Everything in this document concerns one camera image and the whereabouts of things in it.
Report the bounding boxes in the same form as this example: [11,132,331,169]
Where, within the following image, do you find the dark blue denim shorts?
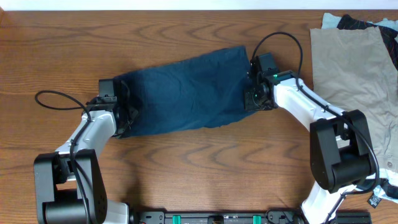
[118,46,252,138]

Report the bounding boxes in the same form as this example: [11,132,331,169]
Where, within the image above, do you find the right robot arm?
[244,70,379,223]

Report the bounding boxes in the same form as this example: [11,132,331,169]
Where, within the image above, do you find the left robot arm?
[34,79,139,224]

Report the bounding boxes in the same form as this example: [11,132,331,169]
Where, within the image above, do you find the beige khaki shorts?
[310,27,397,177]

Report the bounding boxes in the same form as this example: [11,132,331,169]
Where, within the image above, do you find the light blue garment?
[322,12,398,31]

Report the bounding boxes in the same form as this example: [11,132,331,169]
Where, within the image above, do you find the black patterned garment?
[336,14,398,71]

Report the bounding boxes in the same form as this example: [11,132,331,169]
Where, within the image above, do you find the black mounting rail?
[133,210,373,224]

